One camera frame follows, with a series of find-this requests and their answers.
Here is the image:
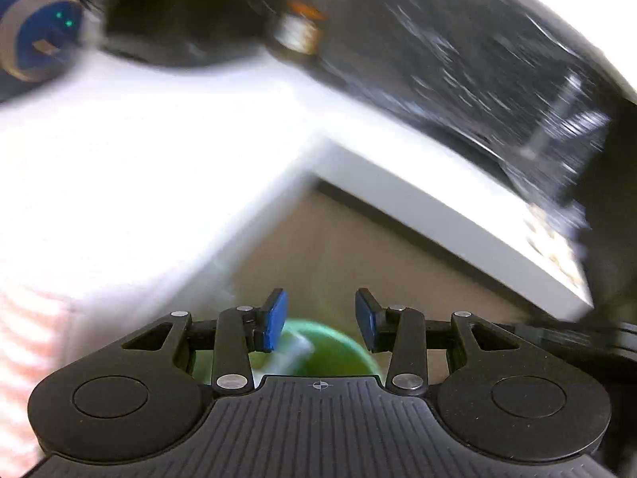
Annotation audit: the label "garlic cloves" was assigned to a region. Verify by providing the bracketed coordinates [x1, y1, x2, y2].
[522, 204, 585, 290]

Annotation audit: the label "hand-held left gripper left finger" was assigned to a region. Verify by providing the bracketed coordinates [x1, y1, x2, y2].
[122, 288, 289, 395]

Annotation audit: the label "black rice cooker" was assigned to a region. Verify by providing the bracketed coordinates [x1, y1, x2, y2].
[97, 0, 279, 68]

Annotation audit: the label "glass jar with orange lid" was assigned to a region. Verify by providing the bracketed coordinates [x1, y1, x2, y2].
[271, 2, 324, 55]

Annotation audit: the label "orange striped cloth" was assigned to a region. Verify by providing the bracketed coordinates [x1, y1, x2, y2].
[0, 284, 75, 478]

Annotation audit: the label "green trash bin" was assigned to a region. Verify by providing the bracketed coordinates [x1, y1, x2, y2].
[191, 319, 381, 384]

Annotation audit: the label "black oven wrapped in plastic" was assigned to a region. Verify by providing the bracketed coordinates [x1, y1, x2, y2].
[309, 0, 613, 210]

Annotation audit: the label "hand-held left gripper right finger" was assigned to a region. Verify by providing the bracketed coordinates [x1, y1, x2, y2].
[354, 288, 521, 395]

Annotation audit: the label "blue rice cooker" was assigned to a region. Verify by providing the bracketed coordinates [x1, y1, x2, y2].
[0, 0, 93, 103]

